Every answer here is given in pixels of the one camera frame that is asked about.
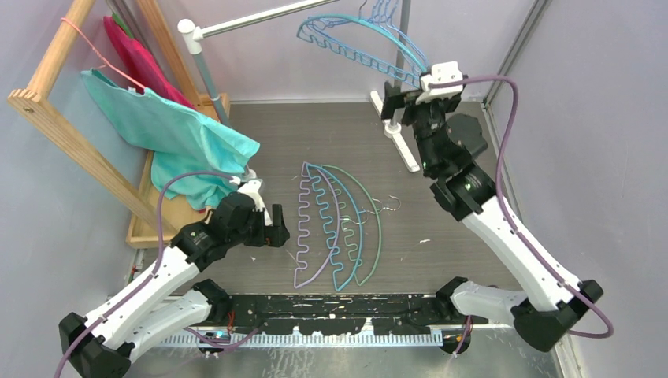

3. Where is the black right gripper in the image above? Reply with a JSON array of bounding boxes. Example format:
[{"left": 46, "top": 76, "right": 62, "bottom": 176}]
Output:
[{"left": 380, "top": 83, "right": 458, "bottom": 175}]

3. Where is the teal wavy plastic hanger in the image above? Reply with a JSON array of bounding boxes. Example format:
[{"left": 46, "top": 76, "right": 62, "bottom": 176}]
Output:
[{"left": 296, "top": 0, "right": 430, "bottom": 89}]

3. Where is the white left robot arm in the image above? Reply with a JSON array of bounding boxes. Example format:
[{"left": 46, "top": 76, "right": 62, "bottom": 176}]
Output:
[{"left": 57, "top": 192, "right": 290, "bottom": 377}]

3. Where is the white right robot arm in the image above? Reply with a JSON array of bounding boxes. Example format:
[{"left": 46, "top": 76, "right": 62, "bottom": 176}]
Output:
[{"left": 380, "top": 83, "right": 603, "bottom": 352}]

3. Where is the purple wavy plastic hanger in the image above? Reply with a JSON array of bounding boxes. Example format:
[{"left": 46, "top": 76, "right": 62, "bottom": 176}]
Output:
[{"left": 293, "top": 161, "right": 331, "bottom": 289}]

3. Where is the green plastic hanger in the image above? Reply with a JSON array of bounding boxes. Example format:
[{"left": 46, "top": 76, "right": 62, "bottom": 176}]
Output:
[{"left": 317, "top": 165, "right": 383, "bottom": 292}]

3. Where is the teal cloth garment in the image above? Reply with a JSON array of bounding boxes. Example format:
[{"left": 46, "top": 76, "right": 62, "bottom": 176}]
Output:
[{"left": 81, "top": 69, "right": 260, "bottom": 210}]

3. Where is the magenta cloth garment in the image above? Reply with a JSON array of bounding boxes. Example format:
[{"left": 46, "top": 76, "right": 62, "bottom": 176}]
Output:
[{"left": 103, "top": 17, "right": 209, "bottom": 125}]

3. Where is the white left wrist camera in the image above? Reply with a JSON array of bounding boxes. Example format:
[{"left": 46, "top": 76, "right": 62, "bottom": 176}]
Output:
[{"left": 230, "top": 176, "right": 265, "bottom": 209}]

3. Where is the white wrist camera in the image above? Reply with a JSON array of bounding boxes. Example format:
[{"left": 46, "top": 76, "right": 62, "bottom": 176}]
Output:
[
  {"left": 416, "top": 61, "right": 464, "bottom": 104},
  {"left": 230, "top": 176, "right": 265, "bottom": 209}
]

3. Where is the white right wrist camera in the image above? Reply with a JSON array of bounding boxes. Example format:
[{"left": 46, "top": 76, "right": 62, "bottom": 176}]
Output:
[{"left": 416, "top": 61, "right": 464, "bottom": 104}]

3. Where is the wooden clothes rack frame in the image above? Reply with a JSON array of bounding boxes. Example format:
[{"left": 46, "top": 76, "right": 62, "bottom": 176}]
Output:
[{"left": 7, "top": 0, "right": 214, "bottom": 249}]

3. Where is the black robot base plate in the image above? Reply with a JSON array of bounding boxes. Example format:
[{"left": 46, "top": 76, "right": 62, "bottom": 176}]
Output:
[{"left": 200, "top": 294, "right": 473, "bottom": 354}]

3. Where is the metal hanger rail stand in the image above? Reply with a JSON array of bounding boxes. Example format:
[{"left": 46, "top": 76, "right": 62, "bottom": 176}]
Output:
[{"left": 177, "top": 0, "right": 421, "bottom": 181}]

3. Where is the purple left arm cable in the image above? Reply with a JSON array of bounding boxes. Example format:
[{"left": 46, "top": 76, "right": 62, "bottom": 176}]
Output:
[{"left": 53, "top": 171, "right": 241, "bottom": 378}]

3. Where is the pink elastic cord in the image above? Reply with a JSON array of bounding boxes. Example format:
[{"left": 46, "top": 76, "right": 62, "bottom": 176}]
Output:
[{"left": 60, "top": 17, "right": 145, "bottom": 94}]

